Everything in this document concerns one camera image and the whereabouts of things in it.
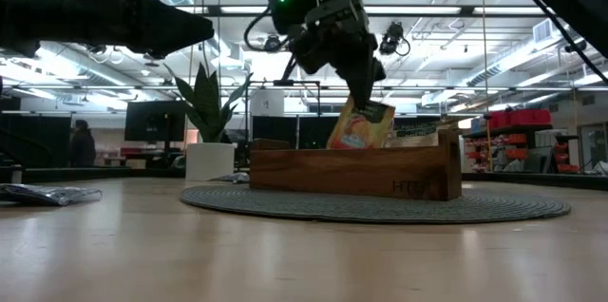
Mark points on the person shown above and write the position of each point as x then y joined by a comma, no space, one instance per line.
81,145

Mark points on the green plant in white pot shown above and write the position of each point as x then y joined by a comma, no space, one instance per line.
209,162

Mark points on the wooden tea organizer box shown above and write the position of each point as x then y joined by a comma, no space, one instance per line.
351,171

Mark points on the black overhead camera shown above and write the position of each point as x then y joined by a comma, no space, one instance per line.
392,38

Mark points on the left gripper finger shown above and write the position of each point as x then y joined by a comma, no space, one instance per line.
171,26

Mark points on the orange mango tea packet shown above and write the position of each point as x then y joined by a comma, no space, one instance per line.
358,126

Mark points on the tan brown tea packet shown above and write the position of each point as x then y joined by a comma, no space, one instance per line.
413,139

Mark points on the shelf with red bins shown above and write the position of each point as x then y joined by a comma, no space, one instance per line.
520,118

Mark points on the dark blue tea packet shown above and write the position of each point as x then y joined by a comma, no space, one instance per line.
236,178
47,195

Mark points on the black background screen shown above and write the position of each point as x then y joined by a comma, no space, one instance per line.
154,121

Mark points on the grey round woven placemat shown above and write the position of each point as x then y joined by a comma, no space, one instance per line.
332,209

